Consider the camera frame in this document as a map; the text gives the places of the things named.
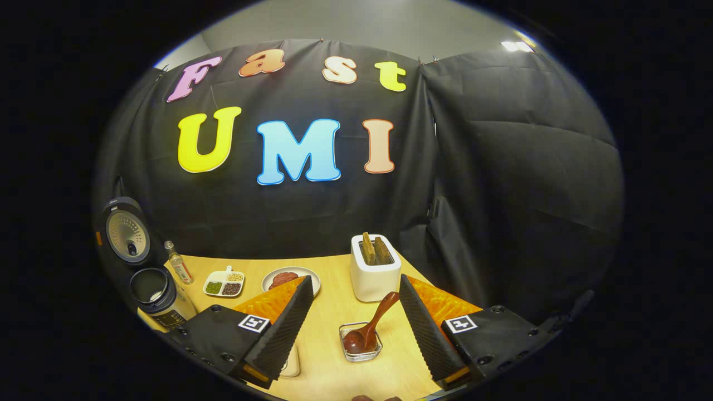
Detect white divided bean dish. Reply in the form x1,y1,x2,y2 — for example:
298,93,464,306
203,266,245,298

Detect grey rice cooker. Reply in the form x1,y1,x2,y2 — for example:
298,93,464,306
95,195,198,333

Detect white round plate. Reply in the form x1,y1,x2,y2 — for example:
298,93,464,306
262,267,321,297

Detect small clear glass bottle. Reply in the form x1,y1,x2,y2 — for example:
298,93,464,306
164,241,194,285

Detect white toaster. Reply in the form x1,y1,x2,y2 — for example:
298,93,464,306
350,234,402,303

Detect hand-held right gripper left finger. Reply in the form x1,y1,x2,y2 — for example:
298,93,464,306
170,276,314,389

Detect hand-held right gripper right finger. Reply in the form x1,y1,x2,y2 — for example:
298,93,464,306
399,274,549,390

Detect brown wooden spoon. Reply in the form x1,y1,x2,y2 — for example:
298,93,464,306
343,291,401,355

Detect clear glass chopstick holder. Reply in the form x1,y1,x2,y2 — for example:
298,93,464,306
339,322,384,363

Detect black backdrop cloth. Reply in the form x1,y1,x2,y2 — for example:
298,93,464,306
95,39,624,329

